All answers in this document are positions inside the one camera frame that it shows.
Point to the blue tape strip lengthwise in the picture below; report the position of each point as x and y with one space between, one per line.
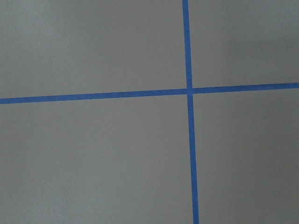
190 110

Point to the blue tape strip crosswise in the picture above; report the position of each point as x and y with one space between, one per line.
148 93

